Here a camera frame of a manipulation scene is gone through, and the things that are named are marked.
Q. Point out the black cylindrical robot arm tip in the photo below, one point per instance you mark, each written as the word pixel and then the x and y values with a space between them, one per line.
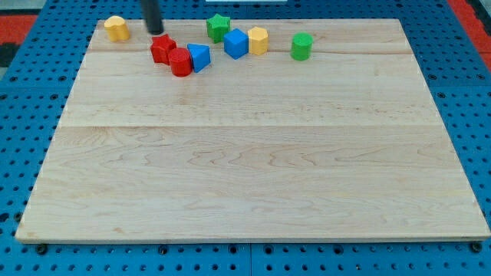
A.
pixel 152 16

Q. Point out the light wooden board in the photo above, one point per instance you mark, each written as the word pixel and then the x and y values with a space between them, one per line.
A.
pixel 347 146

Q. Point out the red star block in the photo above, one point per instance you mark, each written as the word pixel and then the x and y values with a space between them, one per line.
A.
pixel 161 47

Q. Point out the blue triangle block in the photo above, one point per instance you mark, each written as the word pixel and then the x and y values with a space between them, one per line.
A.
pixel 200 55

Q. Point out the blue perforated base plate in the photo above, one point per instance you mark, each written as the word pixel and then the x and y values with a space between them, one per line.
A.
pixel 37 84

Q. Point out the red cylinder block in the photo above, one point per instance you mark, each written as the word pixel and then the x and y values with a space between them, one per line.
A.
pixel 180 62

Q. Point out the blue cube block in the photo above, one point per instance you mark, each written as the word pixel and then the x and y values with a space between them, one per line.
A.
pixel 236 43

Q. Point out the yellow hexagon block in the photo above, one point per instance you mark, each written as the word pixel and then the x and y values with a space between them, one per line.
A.
pixel 258 40

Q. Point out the yellow heart block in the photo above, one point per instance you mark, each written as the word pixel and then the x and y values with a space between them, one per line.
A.
pixel 116 28

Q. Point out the green star block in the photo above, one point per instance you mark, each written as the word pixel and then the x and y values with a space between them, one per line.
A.
pixel 217 26

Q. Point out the green cylinder block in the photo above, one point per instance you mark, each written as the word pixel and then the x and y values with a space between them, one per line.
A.
pixel 301 46

